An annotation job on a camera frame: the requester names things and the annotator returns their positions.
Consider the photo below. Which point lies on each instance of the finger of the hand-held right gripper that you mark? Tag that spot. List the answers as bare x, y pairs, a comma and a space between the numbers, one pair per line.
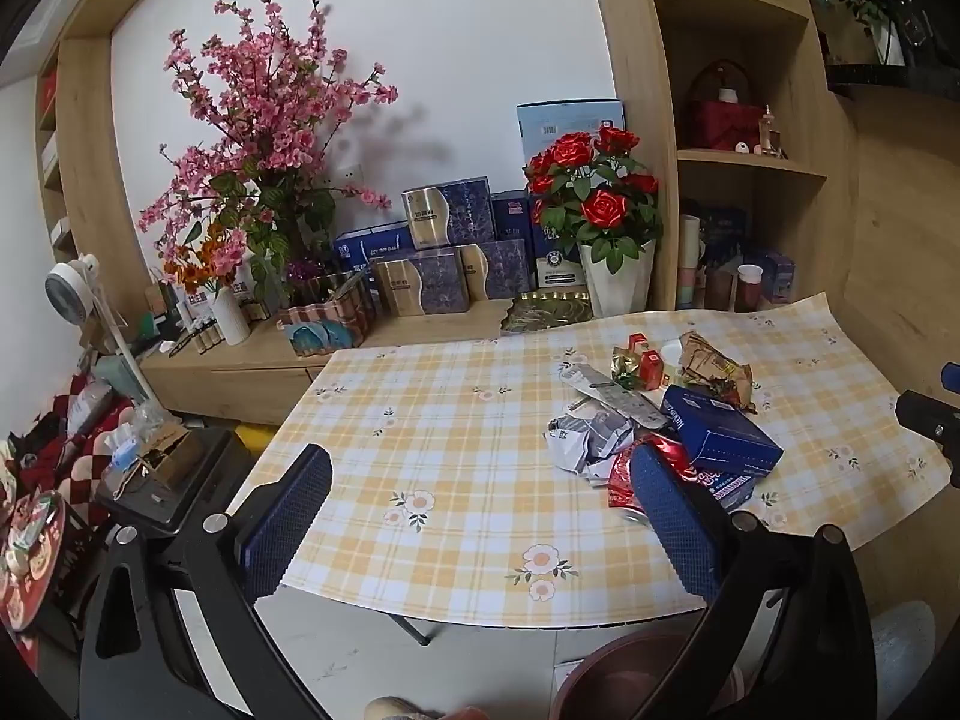
951, 379
926, 416

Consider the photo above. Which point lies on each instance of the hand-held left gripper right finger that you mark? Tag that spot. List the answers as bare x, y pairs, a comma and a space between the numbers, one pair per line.
675, 525

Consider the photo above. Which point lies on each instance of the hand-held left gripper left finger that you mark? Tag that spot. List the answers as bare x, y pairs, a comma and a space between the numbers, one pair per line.
285, 517

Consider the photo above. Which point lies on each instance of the red printed packet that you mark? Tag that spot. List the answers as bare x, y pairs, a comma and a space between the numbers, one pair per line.
724, 491

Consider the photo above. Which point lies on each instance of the red foil wrapper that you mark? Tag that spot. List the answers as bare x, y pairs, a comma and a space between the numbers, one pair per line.
622, 484

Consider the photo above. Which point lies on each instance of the blue cardboard box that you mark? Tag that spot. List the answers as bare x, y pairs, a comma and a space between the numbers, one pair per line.
720, 431

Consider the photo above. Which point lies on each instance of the white paper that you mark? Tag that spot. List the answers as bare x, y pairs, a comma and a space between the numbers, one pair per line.
589, 439

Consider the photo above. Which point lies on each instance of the white printed packet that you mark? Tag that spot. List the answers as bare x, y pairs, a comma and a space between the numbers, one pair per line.
611, 394

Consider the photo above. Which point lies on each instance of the brown snack bag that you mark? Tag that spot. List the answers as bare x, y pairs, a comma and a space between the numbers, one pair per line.
712, 371

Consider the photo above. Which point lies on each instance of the brown plastic waste bin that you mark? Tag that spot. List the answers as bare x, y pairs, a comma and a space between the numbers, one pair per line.
615, 675

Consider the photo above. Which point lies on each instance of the black stool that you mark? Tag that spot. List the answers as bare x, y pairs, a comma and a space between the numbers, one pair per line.
187, 499

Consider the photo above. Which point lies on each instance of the small red carton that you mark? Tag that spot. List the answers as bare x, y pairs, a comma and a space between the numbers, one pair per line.
651, 369

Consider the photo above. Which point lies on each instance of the green foil wrapper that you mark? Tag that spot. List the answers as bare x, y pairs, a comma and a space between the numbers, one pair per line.
626, 371

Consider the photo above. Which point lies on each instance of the yellow plaid floral tablecloth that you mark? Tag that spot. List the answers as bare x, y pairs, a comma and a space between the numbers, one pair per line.
450, 427

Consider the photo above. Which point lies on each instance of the red checkered blanket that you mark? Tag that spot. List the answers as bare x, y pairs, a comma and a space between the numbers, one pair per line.
101, 465

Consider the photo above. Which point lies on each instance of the small purple box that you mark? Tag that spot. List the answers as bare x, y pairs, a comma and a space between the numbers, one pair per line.
780, 274

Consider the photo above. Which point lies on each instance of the row of small brown bottles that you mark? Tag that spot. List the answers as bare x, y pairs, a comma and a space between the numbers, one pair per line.
201, 334

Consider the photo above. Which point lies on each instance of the white ribbed vase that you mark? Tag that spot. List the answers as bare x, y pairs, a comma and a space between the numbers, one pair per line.
231, 319

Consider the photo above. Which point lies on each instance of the red paper cup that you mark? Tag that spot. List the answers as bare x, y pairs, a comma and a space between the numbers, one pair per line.
750, 294

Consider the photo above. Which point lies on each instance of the woven basket with fans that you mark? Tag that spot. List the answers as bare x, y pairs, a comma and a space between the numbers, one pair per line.
337, 307

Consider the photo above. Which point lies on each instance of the beige slipper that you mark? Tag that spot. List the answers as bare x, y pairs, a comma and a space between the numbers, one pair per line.
405, 711

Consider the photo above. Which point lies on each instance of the gold ornate tray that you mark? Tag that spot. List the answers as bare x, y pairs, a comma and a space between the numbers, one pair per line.
544, 311

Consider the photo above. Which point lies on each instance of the round red tin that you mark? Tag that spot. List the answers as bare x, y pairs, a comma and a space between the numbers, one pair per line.
30, 555

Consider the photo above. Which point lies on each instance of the stack of pastel cups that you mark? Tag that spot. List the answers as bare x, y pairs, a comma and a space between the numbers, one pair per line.
690, 262

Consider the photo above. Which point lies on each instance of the blue night sky box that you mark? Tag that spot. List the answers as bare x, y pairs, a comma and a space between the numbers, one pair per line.
727, 232

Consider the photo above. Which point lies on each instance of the orange artificial flowers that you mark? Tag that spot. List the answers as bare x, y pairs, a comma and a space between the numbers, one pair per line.
199, 262

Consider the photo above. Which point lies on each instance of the purple gold gift box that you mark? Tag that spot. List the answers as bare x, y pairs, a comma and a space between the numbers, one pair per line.
420, 281
499, 270
450, 214

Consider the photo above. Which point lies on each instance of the blue tissue box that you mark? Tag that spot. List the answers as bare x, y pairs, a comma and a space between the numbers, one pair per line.
371, 247

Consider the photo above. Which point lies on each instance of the white blue logo box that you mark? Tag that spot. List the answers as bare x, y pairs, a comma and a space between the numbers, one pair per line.
559, 266

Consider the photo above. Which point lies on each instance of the small perfume bottle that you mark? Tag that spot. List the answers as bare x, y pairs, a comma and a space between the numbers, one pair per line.
770, 139

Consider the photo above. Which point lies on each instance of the black glossy shelf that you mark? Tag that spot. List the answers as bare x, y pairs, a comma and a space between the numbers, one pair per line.
885, 79

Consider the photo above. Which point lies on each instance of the white desk fan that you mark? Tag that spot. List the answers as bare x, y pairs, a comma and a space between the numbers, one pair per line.
67, 289

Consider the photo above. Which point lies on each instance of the wicker basket red lining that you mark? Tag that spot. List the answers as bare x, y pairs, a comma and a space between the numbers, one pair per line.
724, 127

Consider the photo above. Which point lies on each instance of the red rose bouquet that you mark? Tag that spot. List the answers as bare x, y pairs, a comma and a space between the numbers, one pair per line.
592, 187

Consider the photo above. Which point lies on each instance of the dark blue box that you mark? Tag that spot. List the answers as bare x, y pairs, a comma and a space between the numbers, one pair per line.
510, 217

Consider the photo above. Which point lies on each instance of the pink blossom arrangement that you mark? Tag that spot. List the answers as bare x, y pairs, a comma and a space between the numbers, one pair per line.
262, 105

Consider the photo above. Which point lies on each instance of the large light blue box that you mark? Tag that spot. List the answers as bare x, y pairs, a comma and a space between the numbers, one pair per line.
570, 116

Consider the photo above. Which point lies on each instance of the black folding table frame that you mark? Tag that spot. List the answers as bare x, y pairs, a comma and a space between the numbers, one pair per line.
416, 631

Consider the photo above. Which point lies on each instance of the white wall socket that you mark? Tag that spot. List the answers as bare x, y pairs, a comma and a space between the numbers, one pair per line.
350, 174

